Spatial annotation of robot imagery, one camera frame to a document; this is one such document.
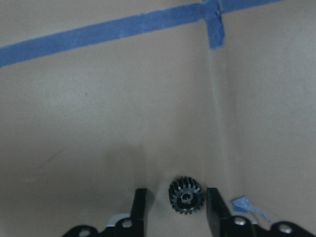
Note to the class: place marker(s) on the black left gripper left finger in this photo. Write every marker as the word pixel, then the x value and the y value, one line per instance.
pixel 137 214

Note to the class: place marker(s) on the loose blue tape strip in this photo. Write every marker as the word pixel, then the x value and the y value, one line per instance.
pixel 243 206

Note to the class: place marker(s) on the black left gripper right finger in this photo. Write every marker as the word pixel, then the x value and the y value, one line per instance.
pixel 217 212

